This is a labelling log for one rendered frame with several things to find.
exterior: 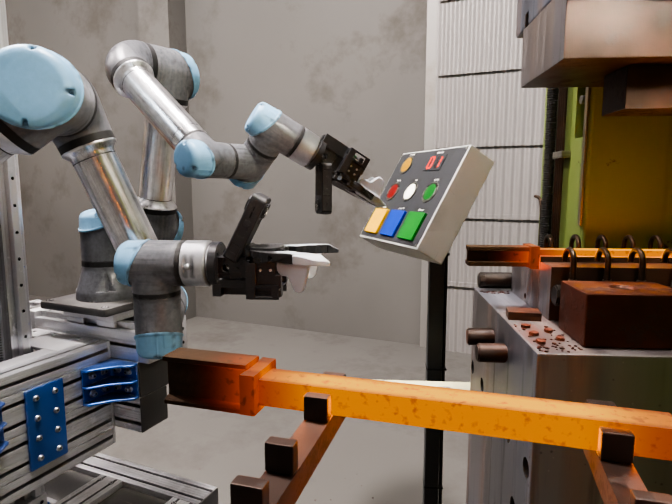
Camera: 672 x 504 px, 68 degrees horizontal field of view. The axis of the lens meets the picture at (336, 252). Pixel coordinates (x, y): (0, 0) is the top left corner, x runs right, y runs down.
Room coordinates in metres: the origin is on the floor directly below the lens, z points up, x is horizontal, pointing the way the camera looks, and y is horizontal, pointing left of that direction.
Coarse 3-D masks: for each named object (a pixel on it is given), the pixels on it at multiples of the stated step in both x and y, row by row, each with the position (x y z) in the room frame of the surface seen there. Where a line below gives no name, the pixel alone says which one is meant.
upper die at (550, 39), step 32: (576, 0) 0.69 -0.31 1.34; (608, 0) 0.69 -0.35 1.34; (640, 0) 0.68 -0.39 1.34; (544, 32) 0.77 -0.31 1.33; (576, 32) 0.69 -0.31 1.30; (608, 32) 0.69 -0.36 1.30; (640, 32) 0.68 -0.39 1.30; (544, 64) 0.77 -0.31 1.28; (576, 64) 0.72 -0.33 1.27; (608, 64) 0.72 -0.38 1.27; (640, 64) 0.72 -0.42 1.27
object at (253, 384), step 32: (192, 352) 0.44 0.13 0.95; (224, 352) 0.44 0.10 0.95; (192, 384) 0.43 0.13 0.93; (224, 384) 0.42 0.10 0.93; (256, 384) 0.40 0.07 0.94; (288, 384) 0.39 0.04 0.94; (320, 384) 0.39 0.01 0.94; (352, 384) 0.39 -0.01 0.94; (384, 384) 0.39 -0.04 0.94; (416, 384) 0.39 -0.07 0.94; (352, 416) 0.38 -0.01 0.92; (384, 416) 0.37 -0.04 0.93; (416, 416) 0.36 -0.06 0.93; (448, 416) 0.35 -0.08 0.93; (480, 416) 0.35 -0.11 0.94; (512, 416) 0.34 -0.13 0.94; (544, 416) 0.34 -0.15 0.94; (576, 416) 0.33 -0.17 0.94; (608, 416) 0.33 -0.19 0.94; (640, 416) 0.33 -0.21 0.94; (640, 448) 0.32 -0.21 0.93
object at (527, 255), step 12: (468, 252) 0.77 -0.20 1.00; (480, 252) 0.77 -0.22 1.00; (492, 252) 0.76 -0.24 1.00; (504, 252) 0.76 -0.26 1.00; (516, 252) 0.76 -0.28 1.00; (528, 252) 0.76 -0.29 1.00; (540, 252) 0.75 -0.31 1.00; (552, 252) 0.75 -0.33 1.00; (576, 252) 0.75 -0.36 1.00; (588, 252) 0.74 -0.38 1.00; (612, 252) 0.74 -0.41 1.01; (624, 252) 0.74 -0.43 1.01; (648, 252) 0.74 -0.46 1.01; (660, 252) 0.74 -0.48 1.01; (468, 264) 0.76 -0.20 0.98; (480, 264) 0.76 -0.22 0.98; (492, 264) 0.76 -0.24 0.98; (504, 264) 0.75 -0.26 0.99; (516, 264) 0.75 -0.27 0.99; (528, 264) 0.75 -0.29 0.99
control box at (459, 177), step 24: (408, 168) 1.41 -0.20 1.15; (432, 168) 1.29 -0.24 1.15; (456, 168) 1.19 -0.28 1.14; (480, 168) 1.20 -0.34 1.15; (384, 192) 1.47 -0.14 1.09; (456, 192) 1.18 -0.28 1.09; (432, 216) 1.16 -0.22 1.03; (456, 216) 1.18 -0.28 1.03; (384, 240) 1.30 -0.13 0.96; (432, 240) 1.16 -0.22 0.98
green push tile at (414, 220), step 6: (408, 216) 1.24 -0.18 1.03; (414, 216) 1.22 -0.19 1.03; (420, 216) 1.19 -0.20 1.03; (408, 222) 1.23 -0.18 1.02; (414, 222) 1.20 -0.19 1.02; (420, 222) 1.18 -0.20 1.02; (402, 228) 1.24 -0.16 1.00; (408, 228) 1.21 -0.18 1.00; (414, 228) 1.19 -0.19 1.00; (402, 234) 1.22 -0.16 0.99; (408, 234) 1.20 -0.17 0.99; (414, 234) 1.18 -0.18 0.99; (408, 240) 1.19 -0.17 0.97
